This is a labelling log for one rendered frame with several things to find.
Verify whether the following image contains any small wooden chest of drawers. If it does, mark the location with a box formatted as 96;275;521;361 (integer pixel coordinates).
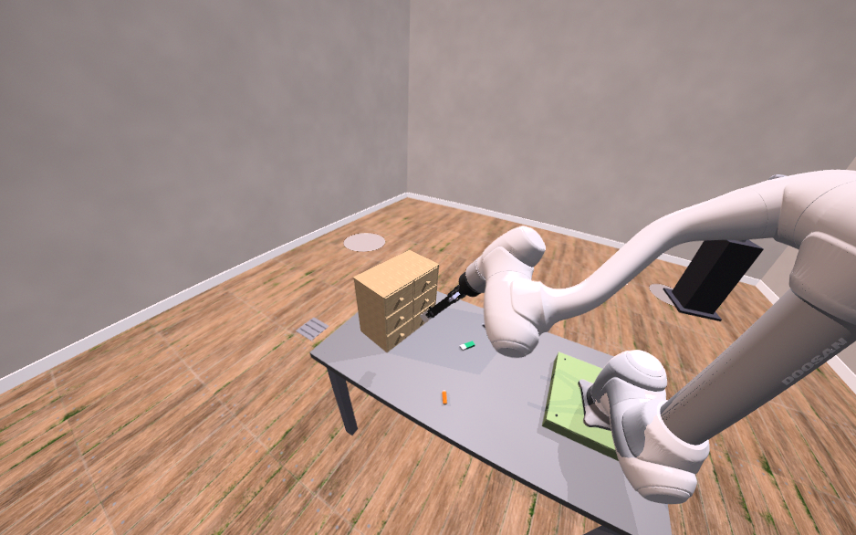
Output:
353;250;439;352

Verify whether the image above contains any brown wooden drawer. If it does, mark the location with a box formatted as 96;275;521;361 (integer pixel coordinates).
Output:
413;285;436;315
386;301;412;335
413;302;435;331
385;282;413;317
387;318;412;351
414;267;438;298

